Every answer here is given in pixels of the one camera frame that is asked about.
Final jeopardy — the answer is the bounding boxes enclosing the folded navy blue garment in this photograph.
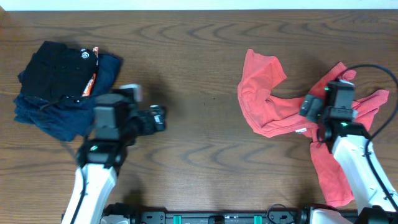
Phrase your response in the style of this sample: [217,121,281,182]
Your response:
[14,54,121,141]

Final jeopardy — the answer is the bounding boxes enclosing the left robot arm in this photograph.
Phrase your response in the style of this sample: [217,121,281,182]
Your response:
[62,91,166,223]

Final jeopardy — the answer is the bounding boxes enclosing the folded black shirt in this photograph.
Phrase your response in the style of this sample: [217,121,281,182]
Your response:
[21,41,98,102]

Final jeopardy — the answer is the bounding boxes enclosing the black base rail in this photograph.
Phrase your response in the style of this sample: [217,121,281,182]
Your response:
[102,211,358,224]

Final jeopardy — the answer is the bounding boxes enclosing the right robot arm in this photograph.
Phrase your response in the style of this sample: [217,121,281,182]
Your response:
[299,80,397,223]

